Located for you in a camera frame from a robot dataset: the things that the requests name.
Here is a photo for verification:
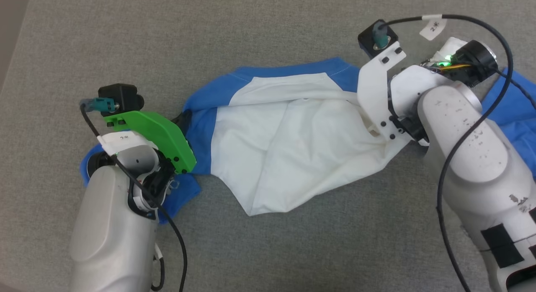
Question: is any white cable tag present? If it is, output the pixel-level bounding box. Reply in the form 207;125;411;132
97;132;145;155
420;14;448;41

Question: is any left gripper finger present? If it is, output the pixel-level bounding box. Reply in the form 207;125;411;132
173;110;193;132

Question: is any white and blue shirt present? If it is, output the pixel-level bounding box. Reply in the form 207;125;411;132
80;57;536;224

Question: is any grey fabric sofa seat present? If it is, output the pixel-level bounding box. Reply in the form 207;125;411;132
0;0;536;292

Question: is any white right cable tag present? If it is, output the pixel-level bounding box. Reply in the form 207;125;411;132
420;14;448;41

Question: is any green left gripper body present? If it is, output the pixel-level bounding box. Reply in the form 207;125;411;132
104;111;198;188

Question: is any white left cable tag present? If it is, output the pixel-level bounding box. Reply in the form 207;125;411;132
97;132;145;155

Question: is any left cable with teal plug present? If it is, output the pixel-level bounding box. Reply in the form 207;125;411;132
79;97;188;292

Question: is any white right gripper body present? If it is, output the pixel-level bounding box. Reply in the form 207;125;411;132
356;36;499;143

